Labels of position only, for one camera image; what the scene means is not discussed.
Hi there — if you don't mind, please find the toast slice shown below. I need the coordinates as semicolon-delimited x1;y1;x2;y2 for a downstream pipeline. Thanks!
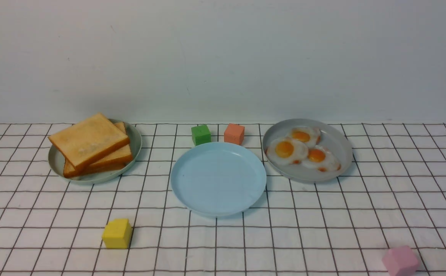
66;122;133;164
48;113;130;171
62;160;126;179

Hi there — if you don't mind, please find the orange cube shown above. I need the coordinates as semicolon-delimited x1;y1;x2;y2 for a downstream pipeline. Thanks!
223;123;245;145

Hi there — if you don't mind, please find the green cube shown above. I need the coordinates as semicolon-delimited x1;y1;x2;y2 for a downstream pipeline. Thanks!
191;125;212;146

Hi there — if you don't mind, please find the light blue plate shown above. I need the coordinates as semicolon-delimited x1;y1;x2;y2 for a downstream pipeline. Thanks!
169;143;267;218

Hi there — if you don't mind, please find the grey plate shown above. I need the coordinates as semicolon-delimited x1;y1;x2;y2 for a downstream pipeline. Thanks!
262;118;353;183

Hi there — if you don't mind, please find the yellow cube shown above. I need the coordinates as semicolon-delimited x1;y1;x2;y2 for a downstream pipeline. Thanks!
102;218;133;249

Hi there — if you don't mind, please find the pale green plate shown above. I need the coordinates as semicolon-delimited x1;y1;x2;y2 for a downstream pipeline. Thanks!
48;119;143;185

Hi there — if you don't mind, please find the pink cube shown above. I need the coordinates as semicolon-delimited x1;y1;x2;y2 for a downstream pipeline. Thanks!
382;246;420;276

